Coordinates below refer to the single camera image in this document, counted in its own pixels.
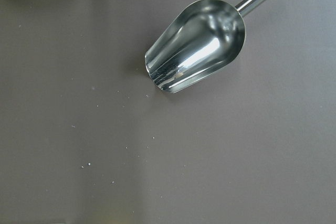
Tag steel metal scoop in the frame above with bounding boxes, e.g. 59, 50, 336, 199
144, 0, 265, 93

